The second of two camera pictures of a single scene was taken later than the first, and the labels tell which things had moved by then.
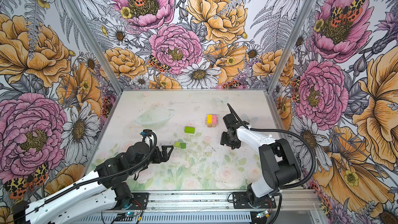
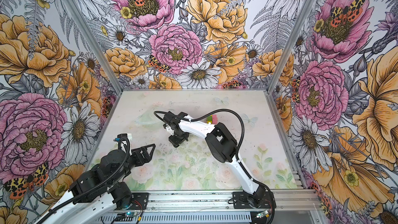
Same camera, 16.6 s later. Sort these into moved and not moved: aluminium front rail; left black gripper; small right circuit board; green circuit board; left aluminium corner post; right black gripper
Moved: left black gripper; right black gripper
Not moved: aluminium front rail; left aluminium corner post; green circuit board; small right circuit board
